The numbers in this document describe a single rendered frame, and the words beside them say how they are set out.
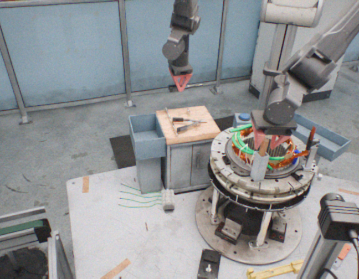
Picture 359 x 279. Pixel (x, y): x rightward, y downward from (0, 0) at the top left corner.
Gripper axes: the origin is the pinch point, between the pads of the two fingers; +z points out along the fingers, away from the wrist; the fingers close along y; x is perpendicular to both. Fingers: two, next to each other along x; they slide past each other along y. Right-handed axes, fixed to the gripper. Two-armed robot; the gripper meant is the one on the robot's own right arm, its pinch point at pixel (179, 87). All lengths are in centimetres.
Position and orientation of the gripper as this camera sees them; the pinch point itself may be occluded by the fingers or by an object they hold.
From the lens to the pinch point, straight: 116.7
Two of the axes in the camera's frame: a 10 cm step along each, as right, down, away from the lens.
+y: 2.7, 5.9, -7.6
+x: 9.6, -1.5, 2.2
